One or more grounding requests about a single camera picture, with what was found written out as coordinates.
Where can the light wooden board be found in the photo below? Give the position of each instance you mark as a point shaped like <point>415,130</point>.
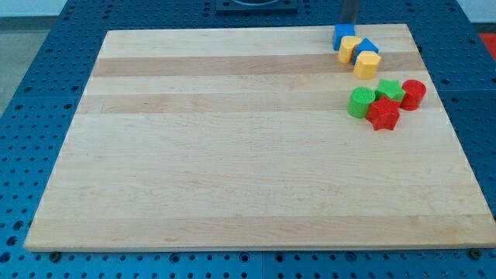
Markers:
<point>240,139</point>

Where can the blue triangle block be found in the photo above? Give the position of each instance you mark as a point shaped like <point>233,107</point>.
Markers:
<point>365,45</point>

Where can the yellow hexagon block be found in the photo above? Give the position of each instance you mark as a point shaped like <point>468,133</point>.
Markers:
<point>366,64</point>

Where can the yellow rounded block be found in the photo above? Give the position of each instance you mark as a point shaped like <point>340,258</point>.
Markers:
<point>347,47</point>

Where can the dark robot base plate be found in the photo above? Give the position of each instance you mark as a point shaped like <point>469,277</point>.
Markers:
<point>256,5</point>

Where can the red cylinder block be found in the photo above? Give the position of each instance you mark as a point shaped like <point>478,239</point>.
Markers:
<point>414,93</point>

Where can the red star block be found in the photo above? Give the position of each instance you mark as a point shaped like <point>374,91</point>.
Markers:
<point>383,113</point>

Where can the grey metal pusher rod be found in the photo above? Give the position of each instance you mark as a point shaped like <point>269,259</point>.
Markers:
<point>349,11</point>

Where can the green cylinder block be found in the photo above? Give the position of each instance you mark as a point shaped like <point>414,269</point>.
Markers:
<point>360,100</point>

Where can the green star block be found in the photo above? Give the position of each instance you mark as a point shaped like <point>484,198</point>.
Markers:
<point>391,89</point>

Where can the blue cube block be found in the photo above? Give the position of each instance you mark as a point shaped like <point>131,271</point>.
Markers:
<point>341,30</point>

